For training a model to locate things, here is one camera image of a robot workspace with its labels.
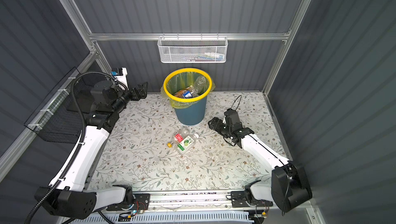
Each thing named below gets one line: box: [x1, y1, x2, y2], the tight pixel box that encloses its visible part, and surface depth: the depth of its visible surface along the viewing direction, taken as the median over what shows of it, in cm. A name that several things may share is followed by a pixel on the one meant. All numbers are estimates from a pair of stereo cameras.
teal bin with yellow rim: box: [162, 67, 213, 126], surface depth 96 cm
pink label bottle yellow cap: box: [167, 126, 190, 149], surface depth 93 cm
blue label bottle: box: [182, 90, 193, 99], surface depth 91 cm
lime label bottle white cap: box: [176, 132, 200, 155], surface depth 91 cm
